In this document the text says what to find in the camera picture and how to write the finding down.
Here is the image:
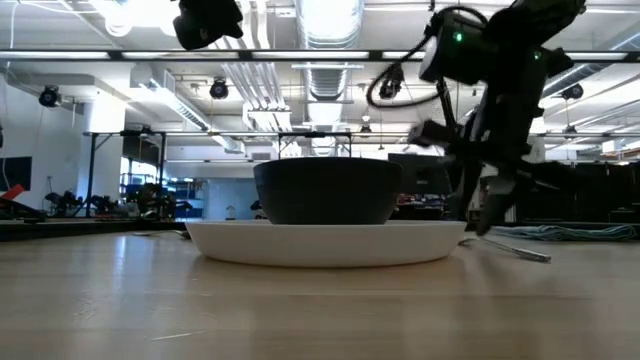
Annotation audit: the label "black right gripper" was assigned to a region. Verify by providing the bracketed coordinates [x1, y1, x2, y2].
[448, 74, 550, 237]

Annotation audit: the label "silver metal fork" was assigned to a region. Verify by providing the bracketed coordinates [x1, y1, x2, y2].
[456, 235, 553, 264]

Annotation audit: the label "black round bowl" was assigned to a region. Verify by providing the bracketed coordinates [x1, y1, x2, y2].
[252, 156, 404, 226]

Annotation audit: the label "white round plate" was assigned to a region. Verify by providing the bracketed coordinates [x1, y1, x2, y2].
[184, 219, 468, 269]

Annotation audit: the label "black computer monitor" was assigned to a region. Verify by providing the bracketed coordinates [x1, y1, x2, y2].
[387, 152, 452, 197]

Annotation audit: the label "blue-green cloth napkin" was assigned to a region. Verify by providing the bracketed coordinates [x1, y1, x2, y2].
[492, 224, 639, 244]

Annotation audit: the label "black partition screens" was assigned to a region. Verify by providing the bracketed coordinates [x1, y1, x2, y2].
[514, 161, 640, 224]

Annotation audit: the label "silver metal spoon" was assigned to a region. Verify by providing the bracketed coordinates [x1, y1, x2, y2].
[132, 229, 192, 241]

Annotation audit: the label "red angled object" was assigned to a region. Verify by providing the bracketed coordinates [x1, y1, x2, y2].
[0, 183, 25, 208]

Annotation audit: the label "black hanging camera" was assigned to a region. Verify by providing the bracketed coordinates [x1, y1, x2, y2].
[377, 64, 406, 101]
[38, 85, 62, 109]
[209, 76, 230, 101]
[560, 82, 585, 102]

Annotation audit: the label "silver ceiling ventilation duct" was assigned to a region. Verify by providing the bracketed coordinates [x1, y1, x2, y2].
[294, 0, 366, 102]

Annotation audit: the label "black metal station frame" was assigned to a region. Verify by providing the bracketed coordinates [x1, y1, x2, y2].
[277, 131, 354, 160]
[84, 128, 168, 219]

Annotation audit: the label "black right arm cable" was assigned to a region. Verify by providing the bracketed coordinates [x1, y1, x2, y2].
[365, 4, 490, 110]

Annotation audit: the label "dark wall panel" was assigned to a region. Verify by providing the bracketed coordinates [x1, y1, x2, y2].
[0, 156, 33, 193]

